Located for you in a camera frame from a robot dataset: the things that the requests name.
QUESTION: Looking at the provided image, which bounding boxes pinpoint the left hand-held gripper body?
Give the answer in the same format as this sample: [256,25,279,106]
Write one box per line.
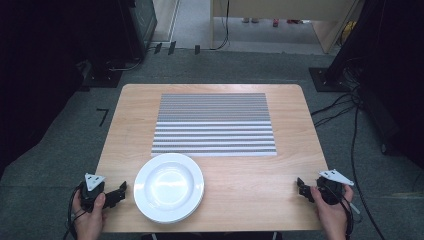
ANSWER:
[79,172,107,213]

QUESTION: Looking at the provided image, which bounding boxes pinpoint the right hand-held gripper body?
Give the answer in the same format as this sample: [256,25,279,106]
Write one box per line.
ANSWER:
[315,169,355,206]

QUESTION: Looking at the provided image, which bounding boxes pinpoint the white plate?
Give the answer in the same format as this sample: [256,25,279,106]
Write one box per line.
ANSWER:
[133,152,206,225]

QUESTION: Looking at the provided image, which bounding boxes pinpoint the person's right hand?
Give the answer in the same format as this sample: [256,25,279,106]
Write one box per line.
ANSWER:
[309,184,355,240]

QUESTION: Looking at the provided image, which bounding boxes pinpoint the person's left hand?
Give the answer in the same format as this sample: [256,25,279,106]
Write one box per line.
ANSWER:
[72,190,108,240]

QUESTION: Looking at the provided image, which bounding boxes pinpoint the grey white striped placemat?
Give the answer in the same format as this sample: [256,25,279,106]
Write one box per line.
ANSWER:
[150,92,278,158]

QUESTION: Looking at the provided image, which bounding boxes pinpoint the dark cabinet with glass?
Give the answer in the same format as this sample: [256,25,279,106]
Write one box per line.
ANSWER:
[118,0,158,62]

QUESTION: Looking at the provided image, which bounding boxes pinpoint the light wooden desk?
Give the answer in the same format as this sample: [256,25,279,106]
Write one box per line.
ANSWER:
[209,0,365,55]

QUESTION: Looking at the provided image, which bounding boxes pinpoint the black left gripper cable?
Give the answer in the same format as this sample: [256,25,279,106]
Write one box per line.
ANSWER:
[62,185,88,240]

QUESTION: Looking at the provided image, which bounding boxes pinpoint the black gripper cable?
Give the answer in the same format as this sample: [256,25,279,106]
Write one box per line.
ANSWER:
[328,186,356,240]
[62,185,88,240]

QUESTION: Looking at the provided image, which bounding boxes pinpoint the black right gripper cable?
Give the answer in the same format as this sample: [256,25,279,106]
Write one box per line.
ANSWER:
[328,186,356,240]

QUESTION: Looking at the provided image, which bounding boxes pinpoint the black floor cables bundle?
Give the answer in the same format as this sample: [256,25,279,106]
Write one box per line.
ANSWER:
[310,56,388,240]

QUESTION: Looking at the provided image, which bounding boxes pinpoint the black stand base plate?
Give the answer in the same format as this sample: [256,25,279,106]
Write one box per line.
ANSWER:
[80,64,124,90]
[308,66,353,93]

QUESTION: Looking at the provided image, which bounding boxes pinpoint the black hanging cable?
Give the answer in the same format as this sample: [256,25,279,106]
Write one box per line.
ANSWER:
[210,0,232,52]

